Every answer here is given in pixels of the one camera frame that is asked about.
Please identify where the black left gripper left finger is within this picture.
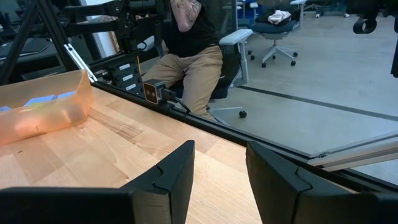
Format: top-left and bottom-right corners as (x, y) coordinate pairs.
(120, 140), (195, 224)

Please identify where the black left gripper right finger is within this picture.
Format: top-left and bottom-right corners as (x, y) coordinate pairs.
(246, 141), (312, 224)

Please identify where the orange translucent plastic bin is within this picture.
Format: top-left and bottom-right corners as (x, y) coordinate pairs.
(0, 69), (95, 146)

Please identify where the black office chair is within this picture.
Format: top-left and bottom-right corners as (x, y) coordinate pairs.
(169, 28), (254, 119)

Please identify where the blue office chair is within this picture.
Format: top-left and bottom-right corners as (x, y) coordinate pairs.
(247, 0), (307, 68)

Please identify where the person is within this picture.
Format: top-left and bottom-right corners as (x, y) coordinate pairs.
(141, 0), (224, 121)

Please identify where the silver diagonal strut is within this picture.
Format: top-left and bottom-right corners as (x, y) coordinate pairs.
(63, 43), (99, 83)

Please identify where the white cloth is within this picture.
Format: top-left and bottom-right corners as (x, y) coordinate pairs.
(267, 9), (292, 25)

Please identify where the silver aluminium rail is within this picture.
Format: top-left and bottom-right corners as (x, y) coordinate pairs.
(307, 130), (398, 172)

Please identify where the black camera cable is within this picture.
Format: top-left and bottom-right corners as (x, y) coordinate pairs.
(164, 88), (192, 113)

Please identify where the black table-level camera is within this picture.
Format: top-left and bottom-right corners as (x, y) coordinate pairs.
(142, 78), (171, 105)

